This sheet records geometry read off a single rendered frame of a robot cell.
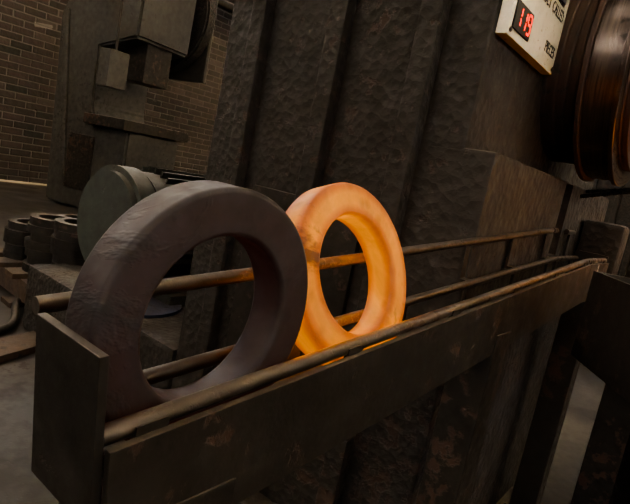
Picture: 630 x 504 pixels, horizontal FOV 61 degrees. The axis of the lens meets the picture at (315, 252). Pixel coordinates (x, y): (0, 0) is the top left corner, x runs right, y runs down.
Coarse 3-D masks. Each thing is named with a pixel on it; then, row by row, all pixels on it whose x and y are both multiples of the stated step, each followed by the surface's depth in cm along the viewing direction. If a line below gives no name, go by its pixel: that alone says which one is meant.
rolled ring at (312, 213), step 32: (320, 192) 51; (352, 192) 54; (320, 224) 50; (352, 224) 58; (384, 224) 58; (384, 256) 59; (320, 288) 49; (384, 288) 59; (320, 320) 48; (384, 320) 56
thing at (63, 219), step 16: (16, 224) 235; (32, 224) 221; (48, 224) 220; (64, 224) 202; (16, 240) 236; (32, 240) 222; (48, 240) 221; (64, 240) 203; (0, 256) 244; (16, 256) 237; (32, 256) 220; (48, 256) 221; (64, 256) 205; (80, 256) 207; (0, 272) 237; (16, 272) 219; (16, 288) 226
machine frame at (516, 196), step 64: (256, 0) 115; (320, 0) 108; (384, 0) 99; (448, 0) 89; (256, 64) 116; (320, 64) 104; (384, 64) 99; (448, 64) 91; (512, 64) 95; (256, 128) 119; (320, 128) 104; (384, 128) 99; (448, 128) 91; (512, 128) 103; (384, 192) 95; (448, 192) 91; (512, 192) 96; (576, 192) 129; (320, 256) 107; (448, 256) 91; (192, 320) 133; (512, 384) 128; (384, 448) 99; (512, 448) 144
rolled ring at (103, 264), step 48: (192, 192) 33; (240, 192) 35; (144, 240) 30; (192, 240) 33; (240, 240) 40; (288, 240) 40; (96, 288) 30; (144, 288) 31; (288, 288) 41; (96, 336) 30; (240, 336) 43; (288, 336) 43; (144, 384) 33; (192, 384) 40
